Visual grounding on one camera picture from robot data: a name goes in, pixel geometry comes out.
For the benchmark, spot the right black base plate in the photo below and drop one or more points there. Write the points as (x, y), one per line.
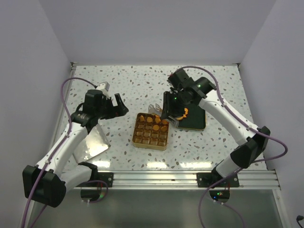
(206, 179)

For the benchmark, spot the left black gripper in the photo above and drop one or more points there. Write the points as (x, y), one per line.
(117, 110)

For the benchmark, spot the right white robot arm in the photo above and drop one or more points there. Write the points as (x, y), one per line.
(251, 139)

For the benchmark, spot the silver metal tongs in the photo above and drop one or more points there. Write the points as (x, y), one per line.
(155, 109)

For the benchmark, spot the silver tin lid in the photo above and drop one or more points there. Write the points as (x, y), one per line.
(93, 145)

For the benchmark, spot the fish cookie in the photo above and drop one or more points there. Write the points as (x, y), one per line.
(184, 115)
(157, 119)

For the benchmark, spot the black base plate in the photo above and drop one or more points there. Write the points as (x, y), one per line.
(206, 179)
(107, 177)

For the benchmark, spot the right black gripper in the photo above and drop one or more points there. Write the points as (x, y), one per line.
(169, 109)

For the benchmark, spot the gold cookie tin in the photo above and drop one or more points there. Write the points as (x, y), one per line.
(145, 137)

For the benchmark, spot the green cookie tray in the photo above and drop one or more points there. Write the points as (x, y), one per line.
(195, 120)

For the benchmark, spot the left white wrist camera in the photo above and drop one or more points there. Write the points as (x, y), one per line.
(104, 88)

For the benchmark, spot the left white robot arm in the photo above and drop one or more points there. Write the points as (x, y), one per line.
(45, 182)

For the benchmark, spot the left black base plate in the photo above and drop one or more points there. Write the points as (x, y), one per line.
(107, 177)

